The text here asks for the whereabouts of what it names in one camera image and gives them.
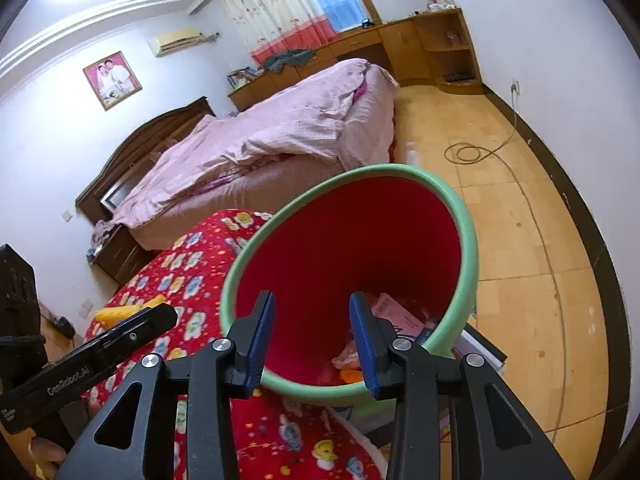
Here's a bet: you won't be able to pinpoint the dark grey clothes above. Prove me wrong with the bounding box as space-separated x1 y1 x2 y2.
262 50 317 73

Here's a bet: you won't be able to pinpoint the long light wooden cabinet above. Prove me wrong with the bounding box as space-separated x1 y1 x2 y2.
227 7 485 111

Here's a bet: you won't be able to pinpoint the bed with pink cover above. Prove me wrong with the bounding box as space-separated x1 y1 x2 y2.
112 58 401 228

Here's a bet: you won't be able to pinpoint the pile of clothes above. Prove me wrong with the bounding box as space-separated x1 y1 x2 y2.
90 220 119 252

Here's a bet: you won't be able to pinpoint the cream and red curtain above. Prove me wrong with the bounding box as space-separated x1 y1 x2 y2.
217 0 338 68

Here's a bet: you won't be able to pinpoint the person's left hand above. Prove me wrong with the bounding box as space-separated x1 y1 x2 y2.
27 435 68 480

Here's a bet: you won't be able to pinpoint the framed wall photo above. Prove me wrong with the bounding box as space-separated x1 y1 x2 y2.
82 51 143 111

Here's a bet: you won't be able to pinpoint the long floor cable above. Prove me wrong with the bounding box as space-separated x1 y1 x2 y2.
442 91 631 436

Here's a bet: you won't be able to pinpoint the row of books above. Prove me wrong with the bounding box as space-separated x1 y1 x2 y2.
227 67 258 88

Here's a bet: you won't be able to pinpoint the red smiley flower blanket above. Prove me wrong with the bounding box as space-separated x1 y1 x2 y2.
82 209 391 480

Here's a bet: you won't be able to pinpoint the black wall adapter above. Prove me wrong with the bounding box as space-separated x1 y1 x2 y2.
44 310 76 338

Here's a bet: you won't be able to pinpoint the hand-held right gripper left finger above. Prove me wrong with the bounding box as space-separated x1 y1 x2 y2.
55 290 277 480

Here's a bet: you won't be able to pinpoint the dark wooden headboard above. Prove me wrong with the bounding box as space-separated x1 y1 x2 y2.
75 96 217 223

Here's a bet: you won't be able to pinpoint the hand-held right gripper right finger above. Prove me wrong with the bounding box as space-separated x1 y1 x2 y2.
348 291 576 480

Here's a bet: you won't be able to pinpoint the dark wooden nightstand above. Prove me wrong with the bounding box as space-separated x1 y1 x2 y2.
87 225 156 286

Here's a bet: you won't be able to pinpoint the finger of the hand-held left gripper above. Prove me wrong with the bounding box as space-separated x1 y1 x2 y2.
92 303 179 361

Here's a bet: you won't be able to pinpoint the wall air conditioner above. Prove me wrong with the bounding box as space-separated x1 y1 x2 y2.
148 27 206 58

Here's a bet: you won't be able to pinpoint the green-rimmed red bin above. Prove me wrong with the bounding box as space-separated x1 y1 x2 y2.
220 164 480 418

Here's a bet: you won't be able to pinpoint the brown bed base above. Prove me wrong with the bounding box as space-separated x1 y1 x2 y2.
132 80 401 251

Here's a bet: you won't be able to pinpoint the orange foam mesh bag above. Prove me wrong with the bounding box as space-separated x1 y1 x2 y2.
332 367 366 386

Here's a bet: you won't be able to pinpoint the pink card box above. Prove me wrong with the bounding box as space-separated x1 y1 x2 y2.
372 294 427 342

